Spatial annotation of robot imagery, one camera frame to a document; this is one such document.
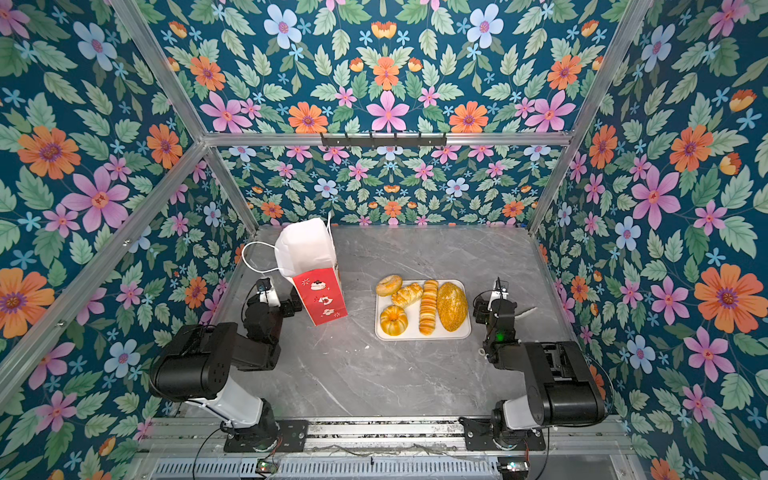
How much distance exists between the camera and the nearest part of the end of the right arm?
71 centimetres

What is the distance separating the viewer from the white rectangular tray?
36.4 inches

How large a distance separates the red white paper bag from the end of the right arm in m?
0.41

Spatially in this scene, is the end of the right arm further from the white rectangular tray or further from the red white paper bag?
the red white paper bag

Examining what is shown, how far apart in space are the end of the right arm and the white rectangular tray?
0.26 ft

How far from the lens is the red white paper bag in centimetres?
78
